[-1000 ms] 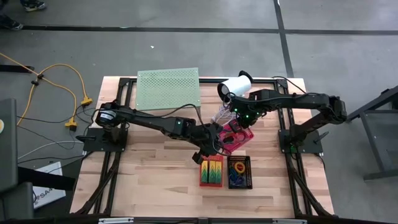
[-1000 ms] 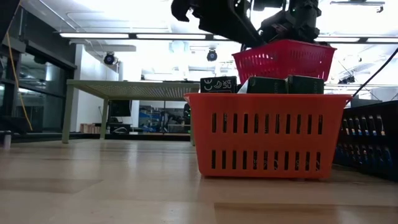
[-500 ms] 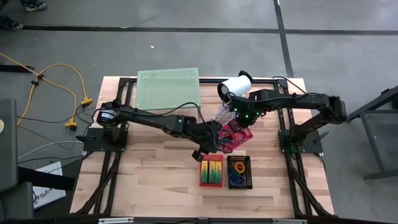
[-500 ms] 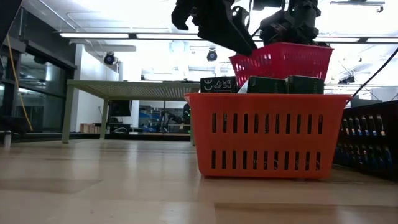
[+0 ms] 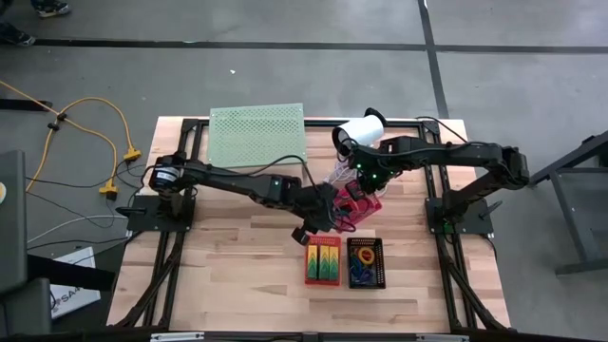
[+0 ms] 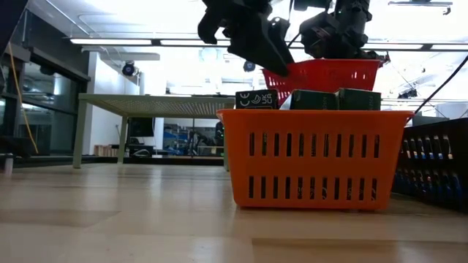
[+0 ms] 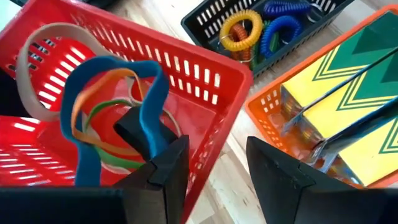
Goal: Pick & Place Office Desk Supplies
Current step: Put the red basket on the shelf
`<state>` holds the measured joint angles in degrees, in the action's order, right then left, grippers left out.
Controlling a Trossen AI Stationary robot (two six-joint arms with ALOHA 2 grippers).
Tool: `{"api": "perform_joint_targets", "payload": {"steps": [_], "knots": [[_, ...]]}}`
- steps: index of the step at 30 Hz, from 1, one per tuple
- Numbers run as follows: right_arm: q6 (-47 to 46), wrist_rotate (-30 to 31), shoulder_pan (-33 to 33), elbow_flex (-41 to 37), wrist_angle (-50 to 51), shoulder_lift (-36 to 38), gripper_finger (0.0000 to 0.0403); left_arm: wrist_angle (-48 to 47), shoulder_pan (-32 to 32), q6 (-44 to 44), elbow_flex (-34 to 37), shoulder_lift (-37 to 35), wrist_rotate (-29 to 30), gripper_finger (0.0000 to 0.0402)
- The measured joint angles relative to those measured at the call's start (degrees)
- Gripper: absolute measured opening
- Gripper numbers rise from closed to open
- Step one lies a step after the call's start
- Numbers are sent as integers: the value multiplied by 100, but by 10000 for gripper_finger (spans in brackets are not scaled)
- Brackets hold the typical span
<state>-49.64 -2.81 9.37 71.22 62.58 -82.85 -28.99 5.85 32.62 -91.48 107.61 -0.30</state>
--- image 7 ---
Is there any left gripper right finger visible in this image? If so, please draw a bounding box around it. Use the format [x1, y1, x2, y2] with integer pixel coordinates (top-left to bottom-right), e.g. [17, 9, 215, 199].
[246, 136, 398, 224]

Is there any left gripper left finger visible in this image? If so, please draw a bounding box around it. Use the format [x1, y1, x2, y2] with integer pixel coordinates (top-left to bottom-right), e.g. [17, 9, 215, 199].
[0, 135, 190, 224]

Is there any green rubber band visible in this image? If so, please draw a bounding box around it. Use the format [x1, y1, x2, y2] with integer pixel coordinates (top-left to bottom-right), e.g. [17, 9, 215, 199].
[83, 98, 146, 170]

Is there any wide black rubber band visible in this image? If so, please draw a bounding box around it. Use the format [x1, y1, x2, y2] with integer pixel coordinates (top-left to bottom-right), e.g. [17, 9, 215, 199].
[113, 107, 180, 162]

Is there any red plastic basket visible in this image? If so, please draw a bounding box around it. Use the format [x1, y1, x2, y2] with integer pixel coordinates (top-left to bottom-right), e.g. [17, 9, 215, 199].
[0, 0, 254, 223]

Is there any orange plastic basket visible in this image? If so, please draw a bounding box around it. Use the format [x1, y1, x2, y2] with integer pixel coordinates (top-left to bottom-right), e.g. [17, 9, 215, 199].
[244, 4, 398, 189]

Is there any orange rubber band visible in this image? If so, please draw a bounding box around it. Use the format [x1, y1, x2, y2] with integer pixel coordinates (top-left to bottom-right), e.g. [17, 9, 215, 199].
[70, 68, 146, 156]

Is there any large blue rubber band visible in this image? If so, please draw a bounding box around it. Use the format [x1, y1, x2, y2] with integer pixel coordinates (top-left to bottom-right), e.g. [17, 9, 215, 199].
[60, 55, 170, 187]

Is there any blue coil wrist keychain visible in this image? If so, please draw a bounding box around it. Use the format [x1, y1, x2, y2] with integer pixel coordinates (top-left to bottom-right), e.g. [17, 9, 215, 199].
[260, 15, 303, 59]

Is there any yellow coil wrist keychain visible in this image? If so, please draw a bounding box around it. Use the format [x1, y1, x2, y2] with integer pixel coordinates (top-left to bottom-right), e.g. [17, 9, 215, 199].
[219, 9, 264, 52]

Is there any tan rubber band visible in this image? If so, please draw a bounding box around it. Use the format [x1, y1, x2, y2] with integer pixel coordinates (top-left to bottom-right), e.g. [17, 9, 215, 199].
[15, 22, 183, 138]

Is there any black plastic basket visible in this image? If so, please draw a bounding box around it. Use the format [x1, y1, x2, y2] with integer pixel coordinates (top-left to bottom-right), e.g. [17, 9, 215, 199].
[180, 0, 355, 78]

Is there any purple coil wrist keychain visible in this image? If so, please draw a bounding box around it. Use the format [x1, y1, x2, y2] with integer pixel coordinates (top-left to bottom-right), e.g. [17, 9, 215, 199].
[263, 0, 324, 18]

